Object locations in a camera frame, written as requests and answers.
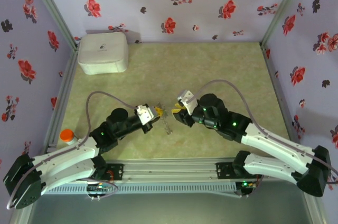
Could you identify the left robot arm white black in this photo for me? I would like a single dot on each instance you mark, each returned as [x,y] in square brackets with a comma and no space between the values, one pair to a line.
[63,160]

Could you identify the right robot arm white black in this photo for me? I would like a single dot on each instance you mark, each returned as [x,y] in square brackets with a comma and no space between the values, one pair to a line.
[280,142]

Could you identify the orange capped bottle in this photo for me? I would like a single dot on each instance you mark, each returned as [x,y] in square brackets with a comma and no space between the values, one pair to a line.
[67,135]

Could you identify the left controller circuit board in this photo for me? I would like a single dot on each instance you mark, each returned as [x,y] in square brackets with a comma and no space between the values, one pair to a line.
[99,187]

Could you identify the controller circuit board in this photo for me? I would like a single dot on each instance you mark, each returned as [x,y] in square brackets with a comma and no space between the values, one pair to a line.
[99,187]
[245,185]

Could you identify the white plastic box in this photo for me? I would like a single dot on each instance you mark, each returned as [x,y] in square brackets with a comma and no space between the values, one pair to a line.
[103,52]

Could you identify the right controller circuit board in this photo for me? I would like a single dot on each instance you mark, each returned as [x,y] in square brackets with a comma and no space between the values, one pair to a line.
[245,185]

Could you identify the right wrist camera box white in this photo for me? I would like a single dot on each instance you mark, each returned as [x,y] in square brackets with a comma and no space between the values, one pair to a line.
[187,100]

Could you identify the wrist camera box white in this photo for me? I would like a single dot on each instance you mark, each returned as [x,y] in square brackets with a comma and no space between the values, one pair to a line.
[145,114]
[187,100]

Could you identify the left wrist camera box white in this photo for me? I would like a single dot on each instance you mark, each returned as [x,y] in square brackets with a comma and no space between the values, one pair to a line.
[145,114]

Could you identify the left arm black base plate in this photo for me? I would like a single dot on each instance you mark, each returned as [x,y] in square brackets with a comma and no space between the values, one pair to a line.
[116,172]

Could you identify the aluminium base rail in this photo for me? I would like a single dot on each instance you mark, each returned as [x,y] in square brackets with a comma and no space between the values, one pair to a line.
[169,168]

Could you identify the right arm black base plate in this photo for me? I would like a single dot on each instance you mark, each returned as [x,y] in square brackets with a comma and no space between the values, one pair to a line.
[224,169]

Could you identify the right aluminium side rail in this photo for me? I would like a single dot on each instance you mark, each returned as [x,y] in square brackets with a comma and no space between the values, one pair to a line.
[274,81]

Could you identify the aluminium side rail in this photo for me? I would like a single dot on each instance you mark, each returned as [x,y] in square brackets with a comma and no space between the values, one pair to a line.
[274,81]
[67,76]

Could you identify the left aluminium side rail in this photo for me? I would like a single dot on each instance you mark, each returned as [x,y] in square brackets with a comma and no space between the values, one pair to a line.
[67,76]

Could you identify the right aluminium corner post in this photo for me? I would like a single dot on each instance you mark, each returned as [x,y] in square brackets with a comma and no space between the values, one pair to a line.
[282,7]

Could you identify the aluminium corner post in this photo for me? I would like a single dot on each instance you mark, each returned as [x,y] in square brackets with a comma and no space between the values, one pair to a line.
[52,7]
[282,7]

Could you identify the left aluminium corner post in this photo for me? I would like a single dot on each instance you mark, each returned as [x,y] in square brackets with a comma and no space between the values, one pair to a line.
[52,7]

